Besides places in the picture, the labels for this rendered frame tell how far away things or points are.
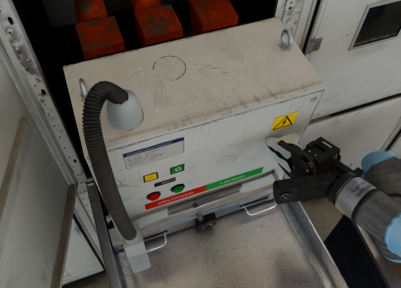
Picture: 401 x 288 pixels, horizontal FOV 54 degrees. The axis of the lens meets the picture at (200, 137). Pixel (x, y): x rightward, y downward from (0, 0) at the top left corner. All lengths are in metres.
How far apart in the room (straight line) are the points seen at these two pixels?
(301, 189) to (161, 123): 0.30
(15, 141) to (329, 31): 0.84
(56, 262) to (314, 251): 0.74
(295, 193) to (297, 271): 0.46
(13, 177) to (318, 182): 0.61
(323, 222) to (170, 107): 1.59
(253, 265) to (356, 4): 0.76
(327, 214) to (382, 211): 1.51
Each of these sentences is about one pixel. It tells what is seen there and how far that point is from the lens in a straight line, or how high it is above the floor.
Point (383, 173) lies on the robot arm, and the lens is 0.88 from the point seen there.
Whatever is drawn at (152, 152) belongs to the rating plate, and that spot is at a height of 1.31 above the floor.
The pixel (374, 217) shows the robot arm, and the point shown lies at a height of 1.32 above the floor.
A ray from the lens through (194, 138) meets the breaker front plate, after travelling 0.77.
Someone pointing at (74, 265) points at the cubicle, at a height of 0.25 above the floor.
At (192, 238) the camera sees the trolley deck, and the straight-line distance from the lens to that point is 1.20.
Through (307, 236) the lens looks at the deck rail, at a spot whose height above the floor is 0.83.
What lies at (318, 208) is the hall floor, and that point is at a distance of 2.25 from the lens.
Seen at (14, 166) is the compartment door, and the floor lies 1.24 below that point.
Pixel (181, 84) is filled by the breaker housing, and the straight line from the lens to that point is 0.79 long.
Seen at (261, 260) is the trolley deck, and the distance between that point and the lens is 1.19.
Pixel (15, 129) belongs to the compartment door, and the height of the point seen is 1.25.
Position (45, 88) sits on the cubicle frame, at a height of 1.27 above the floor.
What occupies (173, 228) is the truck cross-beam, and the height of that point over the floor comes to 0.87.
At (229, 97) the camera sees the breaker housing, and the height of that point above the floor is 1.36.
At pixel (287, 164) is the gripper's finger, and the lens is 0.86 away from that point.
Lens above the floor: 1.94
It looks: 54 degrees down
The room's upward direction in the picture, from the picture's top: 2 degrees clockwise
